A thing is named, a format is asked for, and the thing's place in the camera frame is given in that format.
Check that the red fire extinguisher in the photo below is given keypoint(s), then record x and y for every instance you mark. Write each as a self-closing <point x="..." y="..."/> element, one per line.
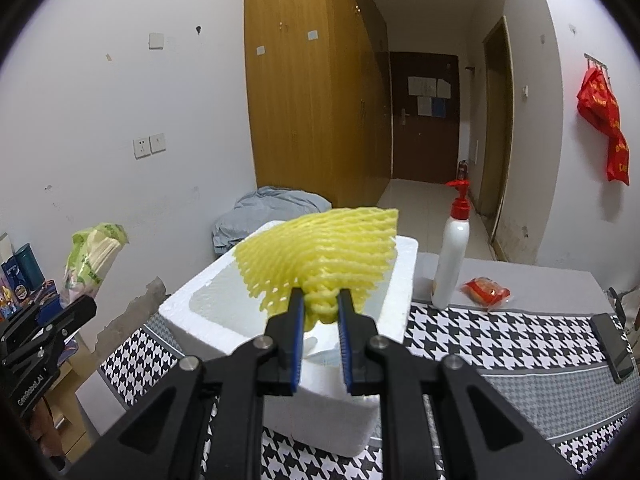
<point x="463" y="170"/>

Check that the white pump bottle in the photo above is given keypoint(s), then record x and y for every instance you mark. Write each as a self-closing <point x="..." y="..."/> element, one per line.
<point x="450" y="260"/>

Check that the metal wall hook rack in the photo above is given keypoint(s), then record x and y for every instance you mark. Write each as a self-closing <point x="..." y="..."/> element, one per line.
<point x="596" y="61"/>

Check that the dark brown door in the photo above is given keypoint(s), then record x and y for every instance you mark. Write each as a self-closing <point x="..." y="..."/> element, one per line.
<point x="425" y="145"/>

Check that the blue printed carton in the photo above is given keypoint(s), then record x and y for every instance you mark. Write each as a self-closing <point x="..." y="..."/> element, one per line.
<point x="11" y="290"/>

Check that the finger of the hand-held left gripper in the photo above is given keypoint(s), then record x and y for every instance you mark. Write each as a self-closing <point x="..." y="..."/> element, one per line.
<point x="80" y="312"/>
<point x="30" y="324"/>

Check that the white foam box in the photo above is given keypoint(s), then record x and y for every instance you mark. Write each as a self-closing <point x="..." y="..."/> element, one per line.
<point x="395" y="300"/>

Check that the teal carton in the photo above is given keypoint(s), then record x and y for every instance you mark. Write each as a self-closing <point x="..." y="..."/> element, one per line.
<point x="26" y="265"/>

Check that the person's left hand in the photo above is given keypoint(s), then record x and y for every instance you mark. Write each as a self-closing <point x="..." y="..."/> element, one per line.
<point x="47" y="435"/>

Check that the white wall switch plate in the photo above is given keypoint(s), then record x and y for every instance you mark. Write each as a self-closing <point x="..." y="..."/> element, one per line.
<point x="156" y="40"/>

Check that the yellow foam net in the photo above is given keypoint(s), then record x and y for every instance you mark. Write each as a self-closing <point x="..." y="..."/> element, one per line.
<point x="320" y="250"/>

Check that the black smartphone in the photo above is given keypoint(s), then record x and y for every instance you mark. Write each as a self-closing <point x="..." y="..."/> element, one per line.
<point x="615" y="347"/>

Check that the red plastic bag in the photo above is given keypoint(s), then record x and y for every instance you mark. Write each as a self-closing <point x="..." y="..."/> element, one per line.
<point x="618" y="160"/>
<point x="597" y="105"/>

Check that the light wooden door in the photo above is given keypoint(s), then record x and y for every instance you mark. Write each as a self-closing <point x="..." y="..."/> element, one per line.
<point x="495" y="160"/>

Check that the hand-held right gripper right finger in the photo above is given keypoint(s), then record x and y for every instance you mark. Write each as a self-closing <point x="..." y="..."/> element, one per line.
<point x="345" y="340"/>

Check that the houndstooth table runner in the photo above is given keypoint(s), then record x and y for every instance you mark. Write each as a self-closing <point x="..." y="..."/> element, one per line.
<point x="500" y="335"/>

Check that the blue paper notice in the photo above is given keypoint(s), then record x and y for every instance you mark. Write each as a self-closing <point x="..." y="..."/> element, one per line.
<point x="438" y="107"/>

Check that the black clamp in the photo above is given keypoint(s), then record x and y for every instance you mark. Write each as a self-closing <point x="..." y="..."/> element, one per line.
<point x="620" y="305"/>

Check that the white paper notice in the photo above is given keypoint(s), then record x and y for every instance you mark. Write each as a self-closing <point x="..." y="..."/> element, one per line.
<point x="422" y="85"/>
<point x="424" y="105"/>
<point x="443" y="87"/>

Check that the green pink printed packet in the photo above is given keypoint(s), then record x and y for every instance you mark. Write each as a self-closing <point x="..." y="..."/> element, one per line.
<point x="90" y="260"/>

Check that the grey bedding bundle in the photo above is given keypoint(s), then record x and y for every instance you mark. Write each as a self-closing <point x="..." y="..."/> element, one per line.
<point x="270" y="210"/>

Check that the red snack packet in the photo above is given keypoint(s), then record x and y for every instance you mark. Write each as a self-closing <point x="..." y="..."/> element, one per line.
<point x="485" y="291"/>

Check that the cardboard box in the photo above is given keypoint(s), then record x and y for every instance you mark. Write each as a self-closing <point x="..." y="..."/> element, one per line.
<point x="75" y="375"/>

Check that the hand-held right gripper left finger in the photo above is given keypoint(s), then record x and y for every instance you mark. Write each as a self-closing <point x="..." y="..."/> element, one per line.
<point x="297" y="340"/>

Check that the white wall socket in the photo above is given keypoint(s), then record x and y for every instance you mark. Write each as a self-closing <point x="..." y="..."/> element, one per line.
<point x="157" y="143"/>
<point x="141" y="147"/>

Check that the wooden wardrobe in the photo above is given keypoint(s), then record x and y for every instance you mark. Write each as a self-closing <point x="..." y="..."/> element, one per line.
<point x="300" y="110"/>

